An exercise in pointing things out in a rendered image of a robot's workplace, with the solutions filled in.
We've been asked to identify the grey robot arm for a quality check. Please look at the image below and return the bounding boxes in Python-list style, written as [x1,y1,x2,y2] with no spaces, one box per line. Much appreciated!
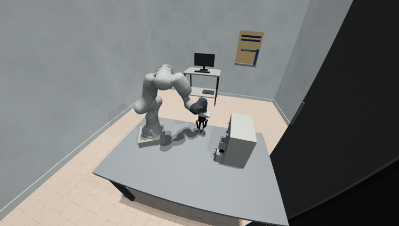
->
[134,64,211,139]

